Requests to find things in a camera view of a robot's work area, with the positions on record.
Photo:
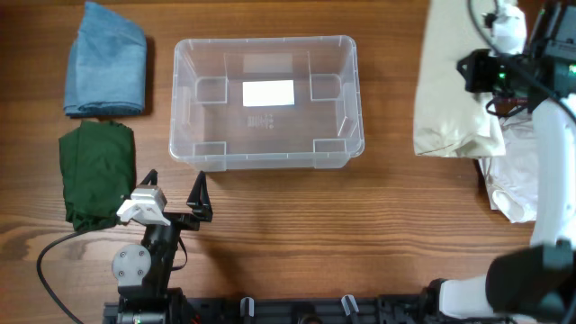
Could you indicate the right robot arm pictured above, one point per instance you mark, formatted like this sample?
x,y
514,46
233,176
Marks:
x,y
536,282

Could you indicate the blue folded towel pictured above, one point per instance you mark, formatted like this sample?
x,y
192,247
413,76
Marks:
x,y
106,69

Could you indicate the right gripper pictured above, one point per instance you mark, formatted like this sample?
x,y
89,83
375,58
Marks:
x,y
473,72

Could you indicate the white cloth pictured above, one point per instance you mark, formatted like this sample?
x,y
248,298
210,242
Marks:
x,y
511,180

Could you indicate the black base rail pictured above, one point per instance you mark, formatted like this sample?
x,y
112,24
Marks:
x,y
384,309

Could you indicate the cream cloth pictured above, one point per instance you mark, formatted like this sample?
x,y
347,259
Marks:
x,y
450,122

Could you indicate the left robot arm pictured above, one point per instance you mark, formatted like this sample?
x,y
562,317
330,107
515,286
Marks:
x,y
143,270

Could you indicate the clear plastic storage container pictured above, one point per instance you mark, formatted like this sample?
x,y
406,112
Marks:
x,y
261,103

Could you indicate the dark green folded cloth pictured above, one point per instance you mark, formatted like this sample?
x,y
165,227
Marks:
x,y
97,163

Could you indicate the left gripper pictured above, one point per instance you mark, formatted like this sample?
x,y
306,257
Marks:
x,y
200,202

